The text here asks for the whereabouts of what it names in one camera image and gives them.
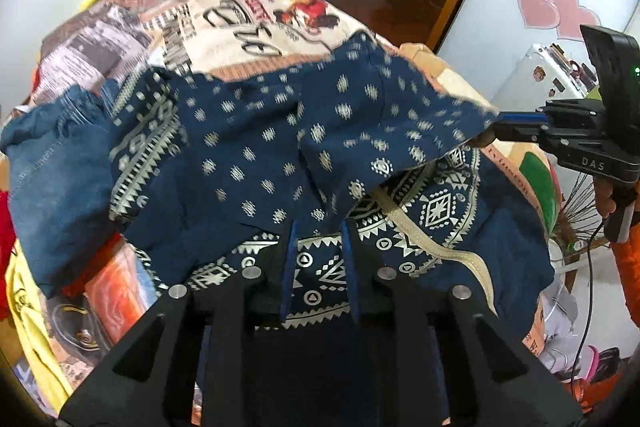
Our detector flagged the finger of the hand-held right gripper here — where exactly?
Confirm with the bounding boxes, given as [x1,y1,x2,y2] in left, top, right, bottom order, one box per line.
[492,123,548,146]
[496,110,551,126]

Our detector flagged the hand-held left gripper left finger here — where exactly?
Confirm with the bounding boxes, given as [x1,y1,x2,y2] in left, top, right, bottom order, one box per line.
[59,219,301,427]

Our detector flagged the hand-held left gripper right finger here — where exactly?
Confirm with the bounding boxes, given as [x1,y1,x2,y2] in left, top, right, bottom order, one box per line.
[340,219,583,427]

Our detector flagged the navy patterned hoodie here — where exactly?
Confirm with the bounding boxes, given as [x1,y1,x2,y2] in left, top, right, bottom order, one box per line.
[107,32,557,427]

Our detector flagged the person's right forearm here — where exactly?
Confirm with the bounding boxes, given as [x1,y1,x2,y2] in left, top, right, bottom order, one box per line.
[612,207,640,333]

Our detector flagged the person's right hand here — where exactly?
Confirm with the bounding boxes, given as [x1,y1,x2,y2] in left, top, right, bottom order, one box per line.
[594,179,621,220]

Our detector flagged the white refrigerator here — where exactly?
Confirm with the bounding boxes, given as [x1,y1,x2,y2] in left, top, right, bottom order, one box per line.
[490,44,601,118]

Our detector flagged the white plastic bag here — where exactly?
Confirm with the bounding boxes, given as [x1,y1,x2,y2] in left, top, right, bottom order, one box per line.
[540,279,583,370]

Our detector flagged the blue denim jeans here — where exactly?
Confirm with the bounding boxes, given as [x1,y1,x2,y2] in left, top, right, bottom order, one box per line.
[0,84,126,298]

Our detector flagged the yellow garment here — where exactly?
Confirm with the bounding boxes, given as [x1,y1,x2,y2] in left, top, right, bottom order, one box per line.
[5,239,76,418]

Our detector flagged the printed blanket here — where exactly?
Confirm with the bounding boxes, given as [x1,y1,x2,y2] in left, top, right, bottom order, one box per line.
[10,0,561,408]

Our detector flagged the red garment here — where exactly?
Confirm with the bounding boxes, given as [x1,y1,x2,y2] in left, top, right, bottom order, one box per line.
[0,192,16,323]

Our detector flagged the electric fan wire grille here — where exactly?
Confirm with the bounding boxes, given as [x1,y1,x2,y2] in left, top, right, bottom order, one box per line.
[550,172,613,273]

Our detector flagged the thin black cable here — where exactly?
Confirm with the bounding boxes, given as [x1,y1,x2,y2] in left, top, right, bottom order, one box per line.
[575,227,615,383]

